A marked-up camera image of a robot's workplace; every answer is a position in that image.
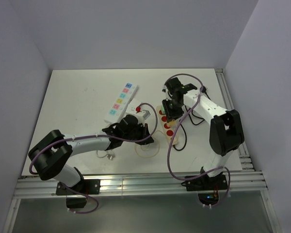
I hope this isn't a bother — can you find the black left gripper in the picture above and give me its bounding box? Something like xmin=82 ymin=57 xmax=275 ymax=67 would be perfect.
xmin=123 ymin=122 xmax=154 ymax=146

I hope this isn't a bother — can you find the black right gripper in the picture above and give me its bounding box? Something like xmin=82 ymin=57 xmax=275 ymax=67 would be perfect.
xmin=162 ymin=97 xmax=184 ymax=122

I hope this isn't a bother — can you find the white multicolour power strip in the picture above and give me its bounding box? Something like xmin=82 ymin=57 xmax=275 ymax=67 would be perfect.
xmin=104 ymin=83 xmax=139 ymax=124

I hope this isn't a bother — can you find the beige red power strip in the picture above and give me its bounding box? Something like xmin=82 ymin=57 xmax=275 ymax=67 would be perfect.
xmin=156 ymin=105 xmax=178 ymax=146

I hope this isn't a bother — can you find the yellow usb charger plug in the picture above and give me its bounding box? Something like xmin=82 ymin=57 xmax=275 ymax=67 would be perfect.
xmin=166 ymin=120 xmax=176 ymax=127

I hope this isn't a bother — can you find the white cube socket adapter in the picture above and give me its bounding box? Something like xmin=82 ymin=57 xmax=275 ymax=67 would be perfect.
xmin=126 ymin=102 xmax=141 ymax=115

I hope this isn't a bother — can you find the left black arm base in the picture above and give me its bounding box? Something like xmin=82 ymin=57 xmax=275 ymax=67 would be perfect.
xmin=55 ymin=178 xmax=101 ymax=214

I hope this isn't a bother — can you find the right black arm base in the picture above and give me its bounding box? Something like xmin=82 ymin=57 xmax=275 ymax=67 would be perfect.
xmin=181 ymin=167 xmax=231 ymax=209

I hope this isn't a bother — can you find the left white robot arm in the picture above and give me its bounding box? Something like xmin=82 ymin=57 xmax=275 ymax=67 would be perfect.
xmin=28 ymin=115 xmax=154 ymax=194

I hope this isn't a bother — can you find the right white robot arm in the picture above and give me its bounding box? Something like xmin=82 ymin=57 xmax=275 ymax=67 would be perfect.
xmin=162 ymin=74 xmax=244 ymax=189

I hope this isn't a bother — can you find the white charger block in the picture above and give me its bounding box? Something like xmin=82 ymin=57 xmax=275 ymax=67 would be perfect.
xmin=130 ymin=98 xmax=142 ymax=108

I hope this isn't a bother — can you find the black power cord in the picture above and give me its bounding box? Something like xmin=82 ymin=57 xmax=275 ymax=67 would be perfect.
xmin=174 ymin=88 xmax=209 ymax=151

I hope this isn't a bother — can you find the aluminium right rail frame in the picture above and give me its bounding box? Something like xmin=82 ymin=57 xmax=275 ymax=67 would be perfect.
xmin=215 ymin=69 xmax=262 ymax=172

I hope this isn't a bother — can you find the aluminium rail frame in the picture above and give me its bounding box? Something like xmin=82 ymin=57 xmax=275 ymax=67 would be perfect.
xmin=215 ymin=69 xmax=262 ymax=172
xmin=3 ymin=171 xmax=282 ymax=233

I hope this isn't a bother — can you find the aluminium front rail frame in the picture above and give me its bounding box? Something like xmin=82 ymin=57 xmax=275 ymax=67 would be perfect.
xmin=3 ymin=171 xmax=282 ymax=233

